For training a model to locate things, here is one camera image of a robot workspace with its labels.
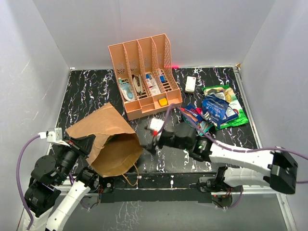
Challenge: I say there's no blue biscuit pack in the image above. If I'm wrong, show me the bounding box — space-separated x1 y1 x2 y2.
179 104 205 125

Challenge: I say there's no blue correction tape pack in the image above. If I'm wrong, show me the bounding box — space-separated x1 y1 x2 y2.
118 78 136 102

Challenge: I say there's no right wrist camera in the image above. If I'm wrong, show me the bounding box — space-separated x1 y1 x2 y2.
147 118 164 137

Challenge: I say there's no white ruler set pack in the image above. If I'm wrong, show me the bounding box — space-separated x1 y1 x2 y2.
146 73 161 96

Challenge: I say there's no red snack pack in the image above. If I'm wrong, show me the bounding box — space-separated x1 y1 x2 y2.
196 107 203 115

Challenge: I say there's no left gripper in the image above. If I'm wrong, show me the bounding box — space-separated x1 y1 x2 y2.
56 133 96 183

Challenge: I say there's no blue snack pouch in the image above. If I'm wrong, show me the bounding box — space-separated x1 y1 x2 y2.
212 91 238 122

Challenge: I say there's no silver stapler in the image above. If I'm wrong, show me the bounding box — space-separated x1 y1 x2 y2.
132 75 143 96

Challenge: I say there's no purple cable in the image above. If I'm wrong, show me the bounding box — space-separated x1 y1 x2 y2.
16 134 41 231
163 103 308 183

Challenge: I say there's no brown paper bag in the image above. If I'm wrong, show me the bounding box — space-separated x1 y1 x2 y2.
66 103 142 177

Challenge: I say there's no green Chuba chips bag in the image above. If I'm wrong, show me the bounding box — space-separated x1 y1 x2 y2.
203 85 249 130

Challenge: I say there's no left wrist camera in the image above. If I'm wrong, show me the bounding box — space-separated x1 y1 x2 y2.
38 128 69 146

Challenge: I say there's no red green candy pack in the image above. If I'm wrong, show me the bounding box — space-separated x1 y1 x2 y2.
197 120 213 136

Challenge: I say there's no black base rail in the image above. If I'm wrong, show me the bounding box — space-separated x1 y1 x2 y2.
48 172 284 205

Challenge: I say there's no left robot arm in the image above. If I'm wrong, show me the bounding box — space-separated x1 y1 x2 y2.
16 131 100 231

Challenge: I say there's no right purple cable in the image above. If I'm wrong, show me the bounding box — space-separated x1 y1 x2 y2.
163 103 308 183

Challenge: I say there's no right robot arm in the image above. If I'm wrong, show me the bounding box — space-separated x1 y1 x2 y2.
144 120 298 194

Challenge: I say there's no white small box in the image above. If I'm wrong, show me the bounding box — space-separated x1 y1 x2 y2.
185 76 196 93

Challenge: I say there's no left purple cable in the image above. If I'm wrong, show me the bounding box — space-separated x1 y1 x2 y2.
16 134 41 231

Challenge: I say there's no blue eraser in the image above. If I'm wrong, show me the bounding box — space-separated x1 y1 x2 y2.
160 75 167 83

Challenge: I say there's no pink desk organizer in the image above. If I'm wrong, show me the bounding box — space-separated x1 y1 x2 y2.
108 34 182 120

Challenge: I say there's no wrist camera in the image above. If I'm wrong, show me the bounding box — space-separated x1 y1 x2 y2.
147 118 164 137
38 128 69 146

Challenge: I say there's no yellow sticky tape dispenser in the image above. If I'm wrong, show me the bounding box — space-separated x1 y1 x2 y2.
158 97 168 107

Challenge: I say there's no dark blue vinegar chips bag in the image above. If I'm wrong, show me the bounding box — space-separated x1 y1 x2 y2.
202 95 229 129

